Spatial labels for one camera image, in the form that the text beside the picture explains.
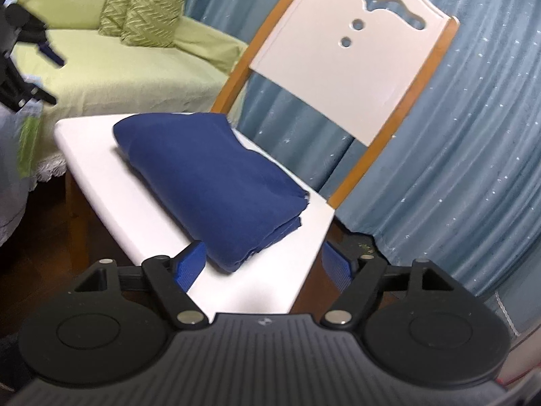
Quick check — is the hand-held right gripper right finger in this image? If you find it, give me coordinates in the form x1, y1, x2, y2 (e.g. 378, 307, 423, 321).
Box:
320, 240, 461, 331

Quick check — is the navy blue garment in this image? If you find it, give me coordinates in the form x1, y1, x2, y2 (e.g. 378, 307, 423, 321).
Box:
113, 112, 310, 274

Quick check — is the checked blue green blanket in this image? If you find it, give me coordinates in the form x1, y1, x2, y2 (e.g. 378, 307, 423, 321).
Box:
0, 74, 45, 248

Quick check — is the blue starry curtain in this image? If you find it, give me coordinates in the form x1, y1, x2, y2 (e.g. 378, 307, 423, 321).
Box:
182, 0, 541, 335

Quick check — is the sofa with green cover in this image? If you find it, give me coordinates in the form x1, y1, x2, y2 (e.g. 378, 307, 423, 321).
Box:
8, 0, 250, 178

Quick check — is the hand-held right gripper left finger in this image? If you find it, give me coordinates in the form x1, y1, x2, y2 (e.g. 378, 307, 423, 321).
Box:
74, 240, 210, 331

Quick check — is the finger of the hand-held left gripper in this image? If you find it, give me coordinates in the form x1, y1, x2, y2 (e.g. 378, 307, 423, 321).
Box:
13, 78, 57, 111
31, 29, 67, 67

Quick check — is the green zigzag cushion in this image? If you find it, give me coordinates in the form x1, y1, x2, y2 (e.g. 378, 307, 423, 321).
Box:
98, 0, 140, 37
119, 0, 189, 48

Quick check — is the white chair with wooden frame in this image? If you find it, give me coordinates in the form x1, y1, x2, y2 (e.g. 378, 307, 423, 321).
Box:
54, 0, 461, 316

